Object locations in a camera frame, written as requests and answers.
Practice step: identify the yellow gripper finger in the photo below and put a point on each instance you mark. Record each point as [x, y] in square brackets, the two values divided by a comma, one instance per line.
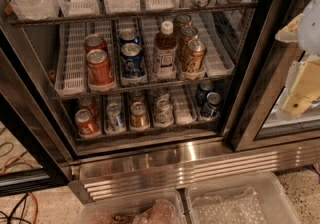
[302, 86]
[288, 34]

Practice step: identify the silver blue redbull can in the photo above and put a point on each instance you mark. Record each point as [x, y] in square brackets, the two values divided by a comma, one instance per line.
[115, 116]

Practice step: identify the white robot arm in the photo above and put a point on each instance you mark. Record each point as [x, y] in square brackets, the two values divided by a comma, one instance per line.
[308, 35]

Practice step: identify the right glass fridge door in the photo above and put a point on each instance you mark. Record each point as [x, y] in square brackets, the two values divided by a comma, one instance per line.
[271, 61]

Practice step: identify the small blue can front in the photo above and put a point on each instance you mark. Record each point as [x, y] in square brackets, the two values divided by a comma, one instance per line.
[211, 105]

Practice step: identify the small blue can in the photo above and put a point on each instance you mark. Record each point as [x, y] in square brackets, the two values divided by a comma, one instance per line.
[203, 89]
[211, 105]

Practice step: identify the small blue can rear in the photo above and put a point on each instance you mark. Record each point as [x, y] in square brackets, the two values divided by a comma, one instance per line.
[203, 89]

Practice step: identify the gold can middle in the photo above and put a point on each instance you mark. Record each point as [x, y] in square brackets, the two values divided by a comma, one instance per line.
[185, 34]

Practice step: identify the pale green can rear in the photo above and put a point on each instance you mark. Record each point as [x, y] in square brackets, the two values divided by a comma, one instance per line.
[161, 93]

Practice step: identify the pale green can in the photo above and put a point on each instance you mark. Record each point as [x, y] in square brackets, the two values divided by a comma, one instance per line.
[161, 93]
[163, 114]

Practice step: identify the pale green can front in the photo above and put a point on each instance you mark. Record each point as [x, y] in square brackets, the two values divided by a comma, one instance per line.
[163, 114]

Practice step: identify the blue soda can front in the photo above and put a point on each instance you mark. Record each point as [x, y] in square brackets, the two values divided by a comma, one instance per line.
[131, 61]

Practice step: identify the blue soda can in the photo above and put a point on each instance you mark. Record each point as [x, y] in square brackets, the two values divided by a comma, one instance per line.
[131, 61]
[128, 36]

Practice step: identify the blue soda can rear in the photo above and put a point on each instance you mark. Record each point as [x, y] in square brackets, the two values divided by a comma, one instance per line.
[128, 36]

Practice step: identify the small gold can rear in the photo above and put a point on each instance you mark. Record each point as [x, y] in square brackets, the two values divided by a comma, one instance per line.
[136, 96]

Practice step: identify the small gold can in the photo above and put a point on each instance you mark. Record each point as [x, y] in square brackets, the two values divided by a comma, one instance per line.
[136, 96]
[138, 115]

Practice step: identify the small gold can front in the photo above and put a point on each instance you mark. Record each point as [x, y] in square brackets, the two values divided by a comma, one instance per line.
[138, 115]

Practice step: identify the orange soda can front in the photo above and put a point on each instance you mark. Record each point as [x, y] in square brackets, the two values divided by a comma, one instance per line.
[99, 67]

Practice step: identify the orange soda can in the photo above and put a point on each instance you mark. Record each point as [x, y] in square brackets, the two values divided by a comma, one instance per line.
[94, 41]
[99, 67]

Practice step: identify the orange soda can rear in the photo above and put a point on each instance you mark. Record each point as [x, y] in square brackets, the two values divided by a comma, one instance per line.
[94, 41]

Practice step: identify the small orange can rear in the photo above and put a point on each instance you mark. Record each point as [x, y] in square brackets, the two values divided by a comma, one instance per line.
[90, 104]

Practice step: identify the small orange can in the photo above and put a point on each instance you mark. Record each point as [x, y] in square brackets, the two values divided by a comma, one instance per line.
[90, 104]
[86, 122]

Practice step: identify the small orange can front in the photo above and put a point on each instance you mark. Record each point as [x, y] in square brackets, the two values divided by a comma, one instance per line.
[86, 122]

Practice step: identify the open glass fridge door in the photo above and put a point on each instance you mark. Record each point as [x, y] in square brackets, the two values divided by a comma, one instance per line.
[19, 113]

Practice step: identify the clear bin with bubble wrap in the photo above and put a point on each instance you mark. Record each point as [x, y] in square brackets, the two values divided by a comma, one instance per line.
[256, 198]

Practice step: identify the iced tea bottle white cap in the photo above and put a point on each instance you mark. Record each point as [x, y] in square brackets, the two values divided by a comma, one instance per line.
[165, 46]

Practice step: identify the clear bin with meat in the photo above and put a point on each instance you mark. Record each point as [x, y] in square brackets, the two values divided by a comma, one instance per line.
[164, 205]

